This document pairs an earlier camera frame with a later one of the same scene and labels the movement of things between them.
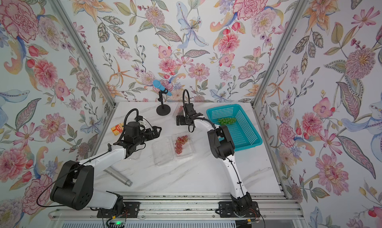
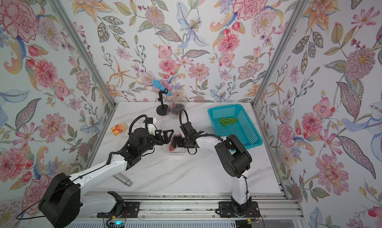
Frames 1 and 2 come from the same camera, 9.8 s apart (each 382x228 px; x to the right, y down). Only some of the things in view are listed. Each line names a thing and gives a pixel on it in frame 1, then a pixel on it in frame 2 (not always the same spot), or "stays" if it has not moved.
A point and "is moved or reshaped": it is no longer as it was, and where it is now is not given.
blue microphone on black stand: x=163 y=109 stays
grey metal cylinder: x=117 y=175 stays
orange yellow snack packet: x=118 y=129 stays
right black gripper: x=182 y=120 to x=180 y=143
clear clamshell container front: x=179 y=110 is moved or reshaped
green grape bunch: x=226 y=121 stays
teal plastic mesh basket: x=243 y=131 stays
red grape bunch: x=179 y=142 is moved or reshaped
